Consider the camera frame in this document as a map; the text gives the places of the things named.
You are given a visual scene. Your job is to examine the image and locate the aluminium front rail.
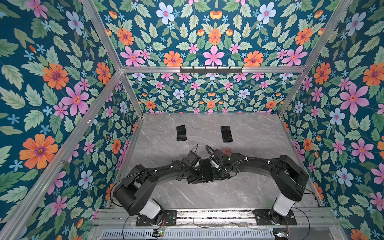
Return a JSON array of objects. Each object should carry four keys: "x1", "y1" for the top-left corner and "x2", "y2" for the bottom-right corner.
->
[{"x1": 93, "y1": 208, "x2": 342, "y2": 229}]

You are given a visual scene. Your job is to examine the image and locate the black smartphone face up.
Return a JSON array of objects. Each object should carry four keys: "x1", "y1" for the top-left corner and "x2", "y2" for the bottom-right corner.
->
[{"x1": 200, "y1": 159, "x2": 214, "y2": 183}]

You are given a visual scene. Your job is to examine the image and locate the aluminium frame post left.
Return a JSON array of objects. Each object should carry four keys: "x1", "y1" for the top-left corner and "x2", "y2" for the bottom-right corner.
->
[{"x1": 1, "y1": 70, "x2": 122, "y2": 240}]

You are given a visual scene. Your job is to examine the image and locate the blue edged smartphone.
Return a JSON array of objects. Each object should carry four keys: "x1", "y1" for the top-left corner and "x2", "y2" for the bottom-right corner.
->
[{"x1": 221, "y1": 126, "x2": 233, "y2": 143}]

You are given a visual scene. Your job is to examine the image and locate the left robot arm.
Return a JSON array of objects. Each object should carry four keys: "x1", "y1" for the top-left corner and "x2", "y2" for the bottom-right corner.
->
[{"x1": 112, "y1": 151, "x2": 203, "y2": 224}]

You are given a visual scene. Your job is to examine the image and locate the aluminium frame post right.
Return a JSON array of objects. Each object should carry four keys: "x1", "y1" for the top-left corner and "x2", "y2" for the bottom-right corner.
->
[{"x1": 278, "y1": 0, "x2": 353, "y2": 119}]

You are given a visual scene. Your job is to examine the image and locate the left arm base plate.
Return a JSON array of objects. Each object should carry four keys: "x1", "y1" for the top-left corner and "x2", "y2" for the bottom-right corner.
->
[{"x1": 136, "y1": 210, "x2": 178, "y2": 227}]

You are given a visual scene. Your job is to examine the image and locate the pink phone case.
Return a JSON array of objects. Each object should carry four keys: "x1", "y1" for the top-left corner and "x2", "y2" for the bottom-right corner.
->
[{"x1": 221, "y1": 148, "x2": 232, "y2": 156}]

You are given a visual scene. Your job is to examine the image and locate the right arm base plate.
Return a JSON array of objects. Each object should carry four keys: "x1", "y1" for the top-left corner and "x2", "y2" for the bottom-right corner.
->
[{"x1": 253, "y1": 209, "x2": 297, "y2": 226}]

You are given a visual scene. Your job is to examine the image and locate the aluminium frame post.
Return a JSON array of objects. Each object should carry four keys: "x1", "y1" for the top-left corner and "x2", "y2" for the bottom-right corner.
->
[
  {"x1": 278, "y1": 0, "x2": 353, "y2": 119},
  {"x1": 1, "y1": 70, "x2": 122, "y2": 240}
]

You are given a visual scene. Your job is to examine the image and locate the purple edged smartphone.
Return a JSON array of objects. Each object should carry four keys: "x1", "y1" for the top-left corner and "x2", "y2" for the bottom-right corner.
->
[{"x1": 176, "y1": 125, "x2": 187, "y2": 142}]

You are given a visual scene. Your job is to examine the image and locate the white vented cable duct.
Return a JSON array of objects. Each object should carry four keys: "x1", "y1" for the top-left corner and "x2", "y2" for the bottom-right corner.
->
[{"x1": 99, "y1": 229, "x2": 275, "y2": 240}]

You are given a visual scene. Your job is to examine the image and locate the metal hook rail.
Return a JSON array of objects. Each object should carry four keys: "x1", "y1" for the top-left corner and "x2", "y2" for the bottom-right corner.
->
[{"x1": 180, "y1": 66, "x2": 243, "y2": 75}]

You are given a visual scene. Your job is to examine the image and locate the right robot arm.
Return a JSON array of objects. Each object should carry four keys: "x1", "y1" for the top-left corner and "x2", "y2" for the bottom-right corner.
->
[{"x1": 200, "y1": 146, "x2": 309, "y2": 218}]

